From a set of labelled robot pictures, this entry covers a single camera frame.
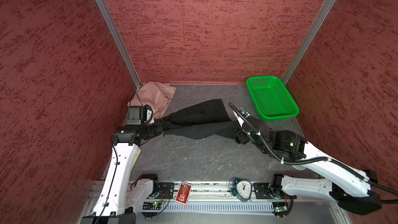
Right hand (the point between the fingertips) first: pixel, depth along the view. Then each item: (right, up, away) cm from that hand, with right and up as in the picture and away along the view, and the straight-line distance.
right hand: (240, 126), depth 67 cm
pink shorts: (-51, +15, +41) cm, 67 cm away
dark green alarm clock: (+2, -31, +5) cm, 31 cm away
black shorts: (-15, -2, +31) cm, 34 cm away
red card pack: (-26, -34, +5) cm, 43 cm away
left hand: (-36, -4, +6) cm, 37 cm away
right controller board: (+20, -40, +3) cm, 44 cm away
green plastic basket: (+35, +13, +46) cm, 59 cm away
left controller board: (-42, -41, +5) cm, 59 cm away
